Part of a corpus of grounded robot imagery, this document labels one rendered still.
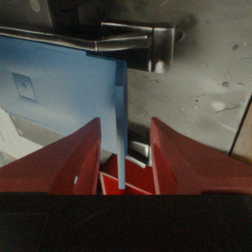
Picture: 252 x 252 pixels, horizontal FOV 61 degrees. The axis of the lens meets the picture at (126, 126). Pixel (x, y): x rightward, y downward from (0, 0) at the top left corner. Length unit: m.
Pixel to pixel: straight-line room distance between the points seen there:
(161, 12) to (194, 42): 0.04
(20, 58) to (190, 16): 0.13
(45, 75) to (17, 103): 0.06
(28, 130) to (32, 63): 0.10
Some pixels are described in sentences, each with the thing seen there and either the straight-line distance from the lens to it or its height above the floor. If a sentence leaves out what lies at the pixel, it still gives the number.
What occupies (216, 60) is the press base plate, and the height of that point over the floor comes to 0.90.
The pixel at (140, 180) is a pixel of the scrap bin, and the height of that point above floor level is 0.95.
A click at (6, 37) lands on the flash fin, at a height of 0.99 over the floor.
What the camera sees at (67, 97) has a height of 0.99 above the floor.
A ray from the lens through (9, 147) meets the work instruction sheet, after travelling 0.62.
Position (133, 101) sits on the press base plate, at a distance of 0.25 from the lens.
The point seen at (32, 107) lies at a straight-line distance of 0.20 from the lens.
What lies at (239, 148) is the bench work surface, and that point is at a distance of 0.24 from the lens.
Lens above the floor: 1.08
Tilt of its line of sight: 41 degrees down
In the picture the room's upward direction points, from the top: 140 degrees counter-clockwise
